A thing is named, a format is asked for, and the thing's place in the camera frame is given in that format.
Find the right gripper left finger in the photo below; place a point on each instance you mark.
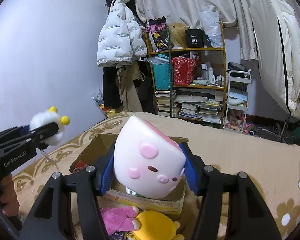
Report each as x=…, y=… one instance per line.
x=50, y=215

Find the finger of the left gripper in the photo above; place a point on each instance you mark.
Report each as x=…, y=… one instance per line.
x=15, y=134
x=45, y=135

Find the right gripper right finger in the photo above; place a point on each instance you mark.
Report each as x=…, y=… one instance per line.
x=248, y=214

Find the white fluffy keychain plush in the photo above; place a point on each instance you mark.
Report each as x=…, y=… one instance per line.
x=47, y=116

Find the pink bear plush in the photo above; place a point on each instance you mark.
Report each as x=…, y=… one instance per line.
x=120, y=219

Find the pink swirl roll plush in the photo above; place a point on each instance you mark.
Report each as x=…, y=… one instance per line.
x=144, y=157

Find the person's left hand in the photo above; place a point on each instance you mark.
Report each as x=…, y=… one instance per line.
x=9, y=197

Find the bag of yellow toys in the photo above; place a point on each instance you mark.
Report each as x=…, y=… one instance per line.
x=99, y=100

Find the open cardboard box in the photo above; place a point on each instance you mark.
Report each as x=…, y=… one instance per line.
x=169, y=203

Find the yellow round plush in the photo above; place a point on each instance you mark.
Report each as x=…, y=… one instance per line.
x=155, y=225

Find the beige hanging coat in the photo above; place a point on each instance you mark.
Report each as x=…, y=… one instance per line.
x=126, y=76

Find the white rolling cart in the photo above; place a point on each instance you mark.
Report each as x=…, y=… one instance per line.
x=237, y=97

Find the stack of books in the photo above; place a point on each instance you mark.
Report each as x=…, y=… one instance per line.
x=193, y=104

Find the white puffer jacket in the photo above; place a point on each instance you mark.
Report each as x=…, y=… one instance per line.
x=120, y=41

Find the teal storage bag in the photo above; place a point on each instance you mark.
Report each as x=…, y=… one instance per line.
x=161, y=71

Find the wooden bookshelf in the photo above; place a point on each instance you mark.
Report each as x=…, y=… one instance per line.
x=209, y=74

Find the red patterned bag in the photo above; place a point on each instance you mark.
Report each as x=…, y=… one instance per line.
x=183, y=70

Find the black box marked 40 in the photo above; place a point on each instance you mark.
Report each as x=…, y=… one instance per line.
x=194, y=38

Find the cream folded mattress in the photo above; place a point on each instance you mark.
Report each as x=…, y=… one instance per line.
x=277, y=34

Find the white curtain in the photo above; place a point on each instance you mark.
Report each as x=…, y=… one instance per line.
x=231, y=13

